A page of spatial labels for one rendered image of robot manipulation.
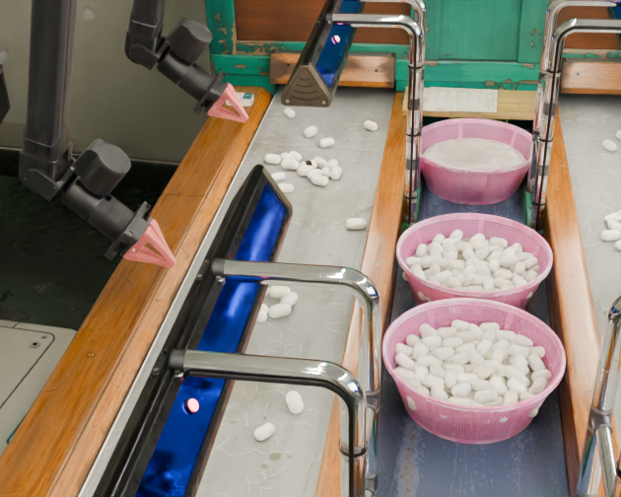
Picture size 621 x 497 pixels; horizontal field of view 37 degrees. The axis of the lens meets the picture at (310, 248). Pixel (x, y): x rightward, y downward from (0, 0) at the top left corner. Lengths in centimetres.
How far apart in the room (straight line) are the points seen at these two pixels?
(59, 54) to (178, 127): 204
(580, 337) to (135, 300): 70
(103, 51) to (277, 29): 122
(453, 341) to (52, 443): 61
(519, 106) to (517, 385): 96
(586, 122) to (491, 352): 90
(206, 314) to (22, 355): 144
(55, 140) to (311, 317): 48
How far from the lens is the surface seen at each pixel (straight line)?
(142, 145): 350
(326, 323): 149
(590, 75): 225
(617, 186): 196
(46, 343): 233
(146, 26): 186
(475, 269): 164
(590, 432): 103
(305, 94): 149
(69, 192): 150
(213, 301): 91
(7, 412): 216
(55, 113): 144
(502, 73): 229
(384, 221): 172
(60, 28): 137
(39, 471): 127
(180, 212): 178
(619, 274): 167
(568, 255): 166
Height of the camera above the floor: 162
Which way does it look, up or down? 31 degrees down
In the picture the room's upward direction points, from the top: 2 degrees counter-clockwise
